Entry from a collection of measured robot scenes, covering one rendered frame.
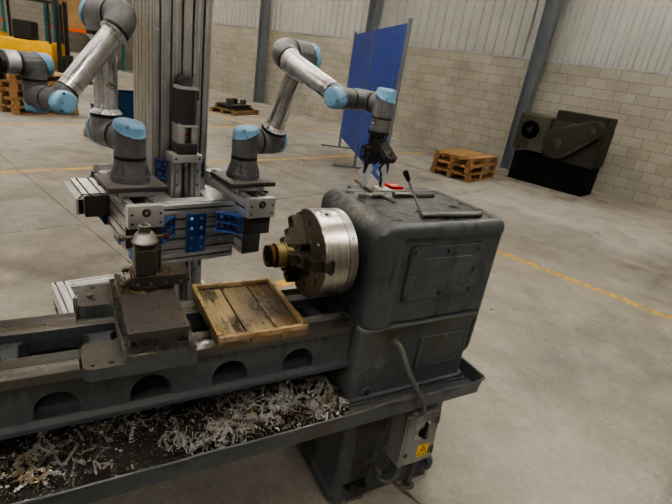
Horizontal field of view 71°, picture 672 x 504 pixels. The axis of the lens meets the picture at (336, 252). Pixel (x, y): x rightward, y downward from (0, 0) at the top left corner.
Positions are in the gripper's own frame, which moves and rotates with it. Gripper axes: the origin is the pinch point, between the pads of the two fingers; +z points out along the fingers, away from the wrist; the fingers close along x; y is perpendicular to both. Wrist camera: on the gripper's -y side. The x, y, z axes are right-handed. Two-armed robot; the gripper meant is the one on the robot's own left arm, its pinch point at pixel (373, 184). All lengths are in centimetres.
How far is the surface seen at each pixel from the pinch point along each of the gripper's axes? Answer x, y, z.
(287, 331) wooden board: 44, -30, 41
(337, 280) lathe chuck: 26.6, -27.3, 25.3
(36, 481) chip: 115, -34, 73
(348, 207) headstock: 14.8, -8.2, 6.3
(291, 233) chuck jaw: 36.9, -9.7, 14.9
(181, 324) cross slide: 77, -30, 33
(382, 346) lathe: 6, -32, 52
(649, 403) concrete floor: -212, -43, 129
